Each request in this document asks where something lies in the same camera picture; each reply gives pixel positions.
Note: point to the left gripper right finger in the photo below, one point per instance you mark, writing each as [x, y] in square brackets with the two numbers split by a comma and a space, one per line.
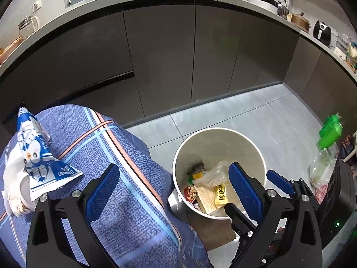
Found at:
[274, 231]

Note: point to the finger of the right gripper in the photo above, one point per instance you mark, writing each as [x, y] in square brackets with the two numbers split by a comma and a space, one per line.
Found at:
[281, 182]

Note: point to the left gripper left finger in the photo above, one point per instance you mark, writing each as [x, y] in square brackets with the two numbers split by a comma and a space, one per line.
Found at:
[48, 245]

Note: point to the blue white cartoon wrapper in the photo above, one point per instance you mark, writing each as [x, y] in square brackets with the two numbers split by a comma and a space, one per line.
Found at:
[31, 160]

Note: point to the white cartoon paper cup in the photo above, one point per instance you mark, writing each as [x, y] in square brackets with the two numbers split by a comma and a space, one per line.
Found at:
[16, 191]

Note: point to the white round trash bin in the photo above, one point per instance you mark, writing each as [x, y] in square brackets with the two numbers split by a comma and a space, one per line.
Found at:
[201, 163]

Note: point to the dark kitchen cabinets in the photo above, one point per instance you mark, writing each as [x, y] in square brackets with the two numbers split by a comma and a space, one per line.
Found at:
[136, 63]

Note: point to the blue patterned tablecloth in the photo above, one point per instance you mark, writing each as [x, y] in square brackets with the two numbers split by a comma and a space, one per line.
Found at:
[137, 227]

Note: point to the green spray bottle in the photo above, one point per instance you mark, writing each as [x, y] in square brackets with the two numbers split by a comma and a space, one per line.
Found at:
[330, 132]

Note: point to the brown cork mat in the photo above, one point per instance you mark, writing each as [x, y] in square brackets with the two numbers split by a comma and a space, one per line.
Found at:
[213, 233]

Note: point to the black air fryer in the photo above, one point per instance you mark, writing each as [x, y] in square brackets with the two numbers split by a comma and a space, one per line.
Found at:
[322, 32]

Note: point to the wooden steamer pot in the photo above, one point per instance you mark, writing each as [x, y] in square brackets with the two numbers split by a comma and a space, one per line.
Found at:
[300, 21]

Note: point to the pink bowl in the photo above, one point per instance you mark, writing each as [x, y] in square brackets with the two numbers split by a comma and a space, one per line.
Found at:
[10, 49]

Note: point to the glass kettle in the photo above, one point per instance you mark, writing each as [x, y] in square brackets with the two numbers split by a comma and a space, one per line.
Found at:
[28, 26]

